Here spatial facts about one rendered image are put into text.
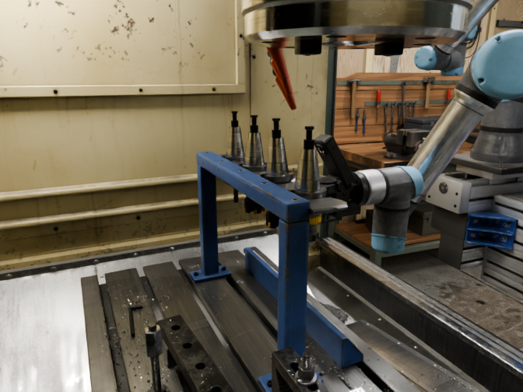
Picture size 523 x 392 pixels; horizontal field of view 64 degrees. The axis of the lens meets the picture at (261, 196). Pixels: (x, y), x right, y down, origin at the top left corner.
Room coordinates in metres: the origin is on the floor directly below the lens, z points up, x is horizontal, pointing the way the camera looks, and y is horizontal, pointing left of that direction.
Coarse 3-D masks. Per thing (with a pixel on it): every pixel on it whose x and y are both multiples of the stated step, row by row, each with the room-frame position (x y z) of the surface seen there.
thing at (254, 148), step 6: (258, 132) 0.86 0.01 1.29; (252, 138) 0.86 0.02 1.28; (258, 138) 0.86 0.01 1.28; (252, 144) 0.85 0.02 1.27; (258, 144) 0.86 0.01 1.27; (246, 150) 0.86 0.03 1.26; (252, 150) 0.85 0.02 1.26; (258, 150) 0.86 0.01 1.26; (246, 156) 0.86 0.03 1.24; (252, 156) 0.85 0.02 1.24; (258, 156) 0.85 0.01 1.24; (246, 162) 0.86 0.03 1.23; (252, 162) 0.85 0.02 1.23; (258, 162) 0.85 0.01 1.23; (264, 162) 0.86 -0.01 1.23
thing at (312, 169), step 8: (304, 152) 0.66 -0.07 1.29; (312, 152) 0.66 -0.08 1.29; (304, 160) 0.66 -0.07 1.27; (312, 160) 0.66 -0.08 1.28; (304, 168) 0.65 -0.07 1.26; (312, 168) 0.65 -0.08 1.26; (296, 176) 0.67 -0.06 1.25; (304, 176) 0.65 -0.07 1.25; (312, 176) 0.65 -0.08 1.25; (296, 184) 0.66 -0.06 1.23; (304, 184) 0.65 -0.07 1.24; (312, 184) 0.65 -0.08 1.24; (320, 184) 0.66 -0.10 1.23
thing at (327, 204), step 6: (324, 198) 0.64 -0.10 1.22; (330, 198) 0.64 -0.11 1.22; (312, 204) 0.61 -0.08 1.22; (318, 204) 0.61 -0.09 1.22; (324, 204) 0.61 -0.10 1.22; (330, 204) 0.61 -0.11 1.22; (336, 204) 0.61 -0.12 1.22; (342, 204) 0.61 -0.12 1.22; (312, 210) 0.58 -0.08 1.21; (318, 210) 0.59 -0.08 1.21; (324, 210) 0.59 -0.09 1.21; (330, 210) 0.59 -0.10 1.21; (336, 210) 0.60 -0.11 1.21
